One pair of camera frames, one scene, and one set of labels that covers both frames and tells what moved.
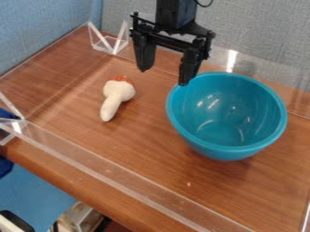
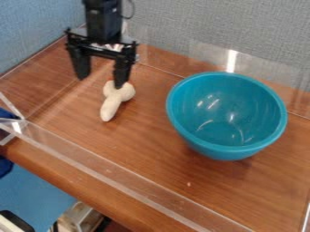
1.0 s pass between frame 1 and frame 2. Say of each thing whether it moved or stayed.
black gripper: moved
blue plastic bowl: stayed
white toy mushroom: stayed
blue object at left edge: stayed
